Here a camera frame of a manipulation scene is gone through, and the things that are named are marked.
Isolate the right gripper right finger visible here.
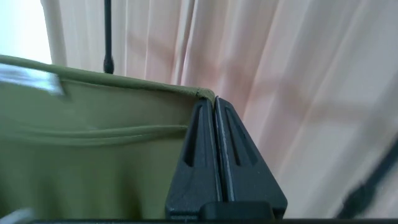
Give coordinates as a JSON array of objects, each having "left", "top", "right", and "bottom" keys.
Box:
[{"left": 214, "top": 96, "right": 289, "bottom": 219}]

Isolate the green long-sleeved shirt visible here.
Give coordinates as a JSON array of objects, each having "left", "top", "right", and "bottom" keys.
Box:
[{"left": 0, "top": 54, "right": 216, "bottom": 220}]

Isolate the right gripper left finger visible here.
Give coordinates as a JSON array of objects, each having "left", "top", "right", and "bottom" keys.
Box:
[{"left": 164, "top": 97, "right": 223, "bottom": 219}]

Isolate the black clothes rack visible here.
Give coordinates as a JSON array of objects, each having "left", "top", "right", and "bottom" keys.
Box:
[{"left": 103, "top": 0, "right": 398, "bottom": 219}]

